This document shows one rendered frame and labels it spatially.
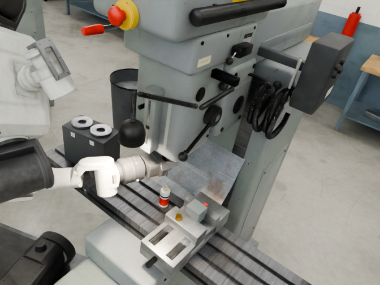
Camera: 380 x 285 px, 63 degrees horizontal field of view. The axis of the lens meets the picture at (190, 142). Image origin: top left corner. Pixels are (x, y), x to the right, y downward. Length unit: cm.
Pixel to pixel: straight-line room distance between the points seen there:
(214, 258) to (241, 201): 42
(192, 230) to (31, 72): 70
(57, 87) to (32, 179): 21
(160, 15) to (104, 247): 91
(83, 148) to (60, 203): 132
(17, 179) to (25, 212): 191
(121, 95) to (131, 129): 220
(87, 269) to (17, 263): 40
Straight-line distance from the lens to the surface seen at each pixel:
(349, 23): 490
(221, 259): 122
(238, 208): 159
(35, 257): 166
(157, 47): 83
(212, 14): 69
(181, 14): 66
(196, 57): 77
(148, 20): 70
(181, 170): 152
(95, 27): 81
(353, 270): 284
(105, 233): 134
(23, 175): 78
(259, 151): 136
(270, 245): 264
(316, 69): 99
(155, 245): 112
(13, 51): 85
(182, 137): 93
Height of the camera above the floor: 194
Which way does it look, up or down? 35 degrees down
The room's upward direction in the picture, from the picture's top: 11 degrees clockwise
